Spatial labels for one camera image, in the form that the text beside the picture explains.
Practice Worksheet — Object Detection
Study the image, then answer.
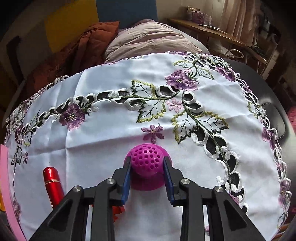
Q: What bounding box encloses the red metallic capsule bottle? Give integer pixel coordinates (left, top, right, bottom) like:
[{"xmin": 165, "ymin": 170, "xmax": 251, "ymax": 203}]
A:
[{"xmin": 43, "ymin": 167, "xmax": 65, "ymax": 209}]

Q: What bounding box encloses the beige curtain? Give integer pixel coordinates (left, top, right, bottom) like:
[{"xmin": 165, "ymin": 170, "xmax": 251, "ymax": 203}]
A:
[{"xmin": 219, "ymin": 0, "xmax": 260, "ymax": 47}]

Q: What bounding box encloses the pink shallow cardboard box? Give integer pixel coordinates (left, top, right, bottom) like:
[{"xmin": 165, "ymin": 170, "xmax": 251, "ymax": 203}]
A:
[{"xmin": 1, "ymin": 145, "xmax": 26, "ymax": 241}]

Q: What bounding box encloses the multicolour headboard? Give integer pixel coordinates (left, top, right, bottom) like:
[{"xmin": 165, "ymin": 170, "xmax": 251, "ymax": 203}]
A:
[{"xmin": 1, "ymin": 1, "xmax": 158, "ymax": 79}]

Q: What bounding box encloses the rust brown quilted jacket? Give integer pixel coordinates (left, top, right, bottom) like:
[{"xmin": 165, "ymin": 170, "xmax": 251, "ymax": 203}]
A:
[{"xmin": 25, "ymin": 21, "xmax": 119, "ymax": 97}]

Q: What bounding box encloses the red puzzle block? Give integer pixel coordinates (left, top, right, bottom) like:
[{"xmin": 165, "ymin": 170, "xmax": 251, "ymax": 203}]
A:
[{"xmin": 112, "ymin": 206, "xmax": 125, "ymax": 222}]

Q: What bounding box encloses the mauve duvet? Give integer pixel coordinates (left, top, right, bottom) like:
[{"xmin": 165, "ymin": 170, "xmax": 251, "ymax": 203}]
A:
[{"xmin": 104, "ymin": 20, "xmax": 209, "ymax": 63}]

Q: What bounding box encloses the white embroidered floral tablecloth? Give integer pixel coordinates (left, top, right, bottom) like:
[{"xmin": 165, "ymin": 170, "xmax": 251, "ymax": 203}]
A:
[{"xmin": 4, "ymin": 52, "xmax": 292, "ymax": 240}]

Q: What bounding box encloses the wooden side table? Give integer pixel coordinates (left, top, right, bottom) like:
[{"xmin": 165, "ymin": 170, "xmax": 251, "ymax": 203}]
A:
[{"xmin": 167, "ymin": 18, "xmax": 267, "ymax": 65}]

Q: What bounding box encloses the magenta perforated mushroom toy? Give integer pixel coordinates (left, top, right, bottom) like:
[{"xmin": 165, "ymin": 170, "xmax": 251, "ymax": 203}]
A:
[{"xmin": 125, "ymin": 143, "xmax": 170, "ymax": 191}]

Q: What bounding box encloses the purple box on side table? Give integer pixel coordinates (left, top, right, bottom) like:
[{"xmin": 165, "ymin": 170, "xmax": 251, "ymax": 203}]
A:
[{"xmin": 186, "ymin": 6, "xmax": 212, "ymax": 26}]

